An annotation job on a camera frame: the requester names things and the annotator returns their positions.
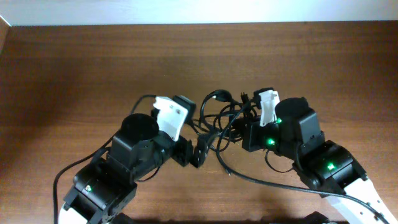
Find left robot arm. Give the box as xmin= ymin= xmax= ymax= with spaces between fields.
xmin=54 ymin=95 xmax=209 ymax=223

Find black silver-plug USB cable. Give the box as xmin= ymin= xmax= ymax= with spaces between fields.
xmin=186 ymin=105 xmax=249 ymax=153

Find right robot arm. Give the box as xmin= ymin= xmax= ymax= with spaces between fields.
xmin=232 ymin=88 xmax=397 ymax=223

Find black gold-plug USB cable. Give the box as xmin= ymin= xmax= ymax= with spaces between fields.
xmin=198 ymin=89 xmax=259 ymax=144

